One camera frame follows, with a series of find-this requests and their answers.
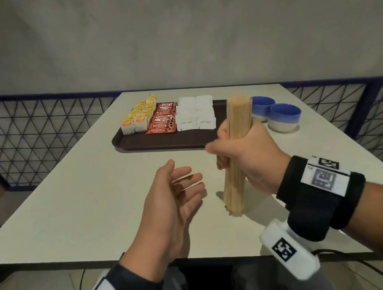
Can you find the bundle of wooden stir sticks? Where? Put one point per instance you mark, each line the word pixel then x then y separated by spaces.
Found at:
pixel 235 119

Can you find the person's right hand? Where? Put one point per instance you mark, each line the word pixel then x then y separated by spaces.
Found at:
pixel 263 158

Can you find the row of red coffee sachets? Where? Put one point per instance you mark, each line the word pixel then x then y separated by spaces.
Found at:
pixel 162 122

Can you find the person's left hand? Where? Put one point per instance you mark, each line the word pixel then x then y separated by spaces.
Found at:
pixel 162 217

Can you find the purple metal mesh railing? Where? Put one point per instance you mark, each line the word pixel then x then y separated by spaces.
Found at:
pixel 35 135

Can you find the row of white sugar packets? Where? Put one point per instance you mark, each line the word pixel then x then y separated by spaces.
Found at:
pixel 186 121
pixel 206 120

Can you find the person's grey trousers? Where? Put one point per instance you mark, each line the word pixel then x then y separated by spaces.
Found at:
pixel 259 285

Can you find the blue and white bowl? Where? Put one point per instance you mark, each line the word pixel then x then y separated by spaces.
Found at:
pixel 261 104
pixel 284 115

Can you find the brown plastic tray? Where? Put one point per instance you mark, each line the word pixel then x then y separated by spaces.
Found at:
pixel 176 139

